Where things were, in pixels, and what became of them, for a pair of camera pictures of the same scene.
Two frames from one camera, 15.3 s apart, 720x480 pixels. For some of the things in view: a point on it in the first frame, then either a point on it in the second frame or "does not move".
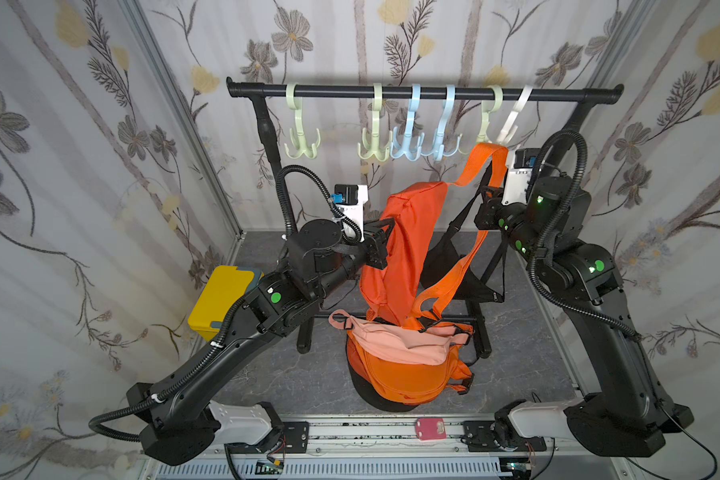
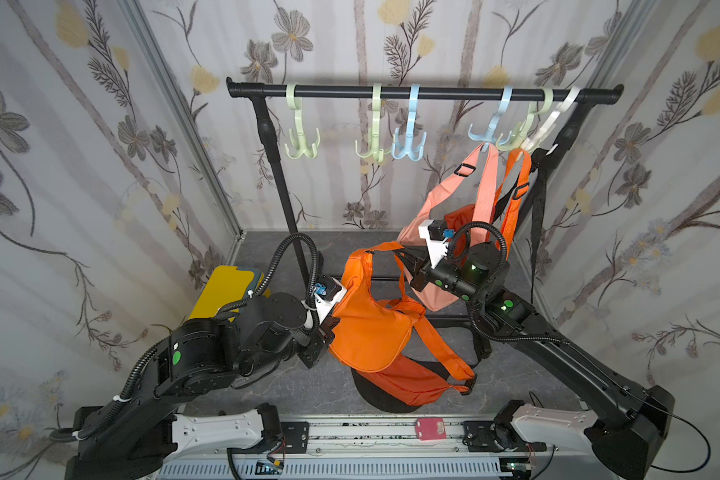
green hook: (302, 147) does not move
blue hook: (439, 153) → (490, 135)
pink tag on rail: (430, 428) does not move
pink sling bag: (394, 344) → (438, 297)
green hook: (490, 106) → (525, 127)
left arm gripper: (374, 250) → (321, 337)
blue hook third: (412, 147) does not move
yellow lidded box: (226, 285) does not move
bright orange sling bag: (412, 382) → (369, 332)
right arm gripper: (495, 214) → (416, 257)
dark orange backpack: (425, 234) → (408, 381)
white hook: (510, 126) → (549, 123)
